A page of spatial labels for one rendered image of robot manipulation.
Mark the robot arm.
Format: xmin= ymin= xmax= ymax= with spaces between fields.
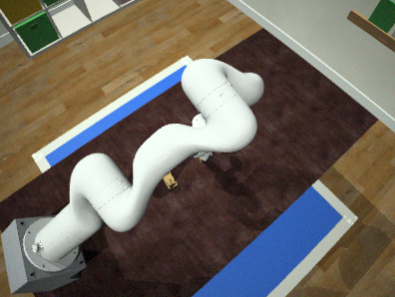
xmin=23 ymin=59 xmax=264 ymax=272

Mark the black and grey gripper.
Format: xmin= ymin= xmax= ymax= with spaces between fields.
xmin=200 ymin=151 xmax=212 ymax=162

